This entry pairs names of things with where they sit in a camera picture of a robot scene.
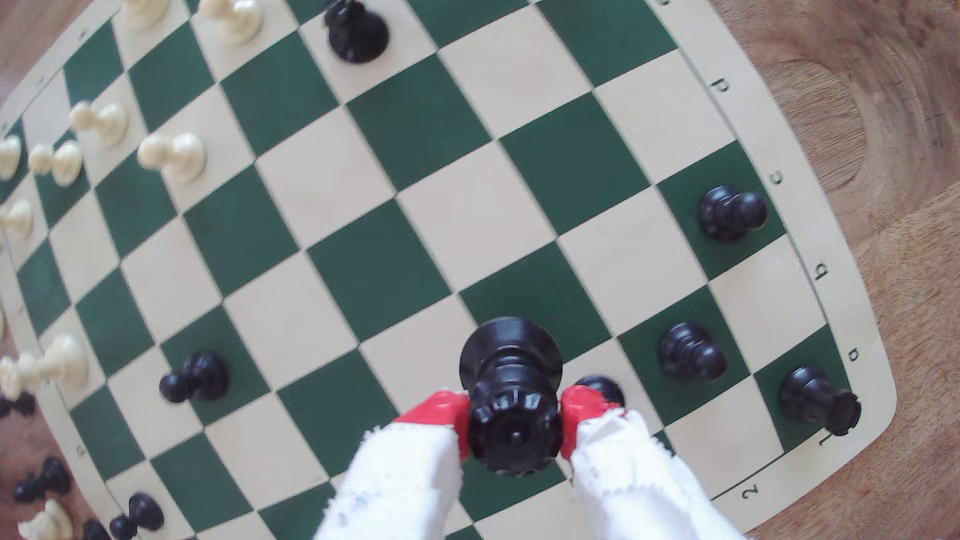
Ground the black chess rook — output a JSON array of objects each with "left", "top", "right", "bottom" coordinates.
[{"left": 777, "top": 365, "right": 863, "bottom": 438}]

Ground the white chess rook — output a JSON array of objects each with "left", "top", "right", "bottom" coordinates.
[{"left": 0, "top": 135, "right": 24, "bottom": 183}]

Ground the black chess queen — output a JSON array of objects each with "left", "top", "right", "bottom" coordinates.
[{"left": 459, "top": 316, "right": 565, "bottom": 478}]

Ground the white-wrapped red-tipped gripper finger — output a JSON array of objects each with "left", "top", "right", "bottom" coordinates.
[
  {"left": 559, "top": 384, "right": 749, "bottom": 540},
  {"left": 313, "top": 390, "right": 474, "bottom": 540}
]

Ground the green and cream chess mat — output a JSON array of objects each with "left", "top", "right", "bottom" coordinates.
[{"left": 0, "top": 0, "right": 899, "bottom": 540}]

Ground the white chess knight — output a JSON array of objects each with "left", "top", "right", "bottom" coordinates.
[{"left": 18, "top": 498, "right": 75, "bottom": 540}]

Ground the white chess queen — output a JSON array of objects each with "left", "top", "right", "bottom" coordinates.
[{"left": 0, "top": 333, "right": 90, "bottom": 402}]

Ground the white chess pawn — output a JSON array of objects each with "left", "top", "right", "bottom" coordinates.
[
  {"left": 136, "top": 132, "right": 207, "bottom": 185},
  {"left": 27, "top": 140, "right": 84, "bottom": 188},
  {"left": 69, "top": 101, "right": 129, "bottom": 148},
  {"left": 198, "top": 0, "right": 265, "bottom": 45},
  {"left": 0, "top": 198, "right": 35, "bottom": 241}
]

